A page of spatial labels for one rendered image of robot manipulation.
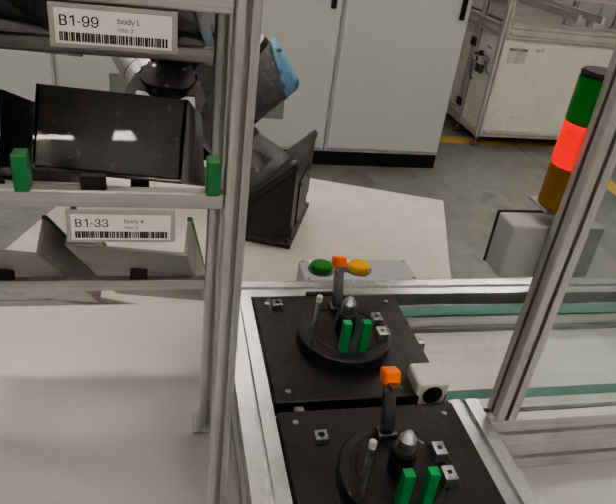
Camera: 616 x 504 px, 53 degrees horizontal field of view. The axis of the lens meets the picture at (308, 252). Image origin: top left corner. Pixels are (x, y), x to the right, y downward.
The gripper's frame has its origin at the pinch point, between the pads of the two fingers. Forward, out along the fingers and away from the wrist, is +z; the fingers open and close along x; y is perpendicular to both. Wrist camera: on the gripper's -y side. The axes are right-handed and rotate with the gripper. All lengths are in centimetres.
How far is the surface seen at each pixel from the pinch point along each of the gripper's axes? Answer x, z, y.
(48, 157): 7.3, 18.0, -15.2
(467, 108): -202, -313, 254
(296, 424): -19.7, 30.1, 16.2
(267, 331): -16.9, 13.3, 24.3
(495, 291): -59, -1, 30
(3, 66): 110, -222, 189
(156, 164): -2.0, 18.3, -16.0
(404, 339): -37.9, 13.8, 23.2
